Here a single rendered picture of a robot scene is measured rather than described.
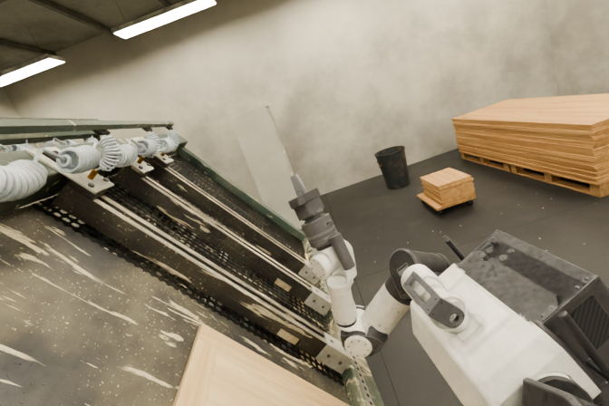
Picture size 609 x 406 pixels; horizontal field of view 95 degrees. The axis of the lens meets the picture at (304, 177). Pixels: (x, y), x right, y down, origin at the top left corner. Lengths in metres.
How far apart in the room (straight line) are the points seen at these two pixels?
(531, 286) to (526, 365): 0.13
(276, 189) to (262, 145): 0.74
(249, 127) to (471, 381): 4.11
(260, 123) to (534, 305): 4.06
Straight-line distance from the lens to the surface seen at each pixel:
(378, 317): 0.90
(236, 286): 1.00
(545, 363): 0.61
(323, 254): 0.80
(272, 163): 4.43
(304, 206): 0.77
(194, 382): 0.77
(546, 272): 0.67
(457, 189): 3.91
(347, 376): 1.22
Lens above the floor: 1.81
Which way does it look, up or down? 13 degrees down
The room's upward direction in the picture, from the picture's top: 20 degrees counter-clockwise
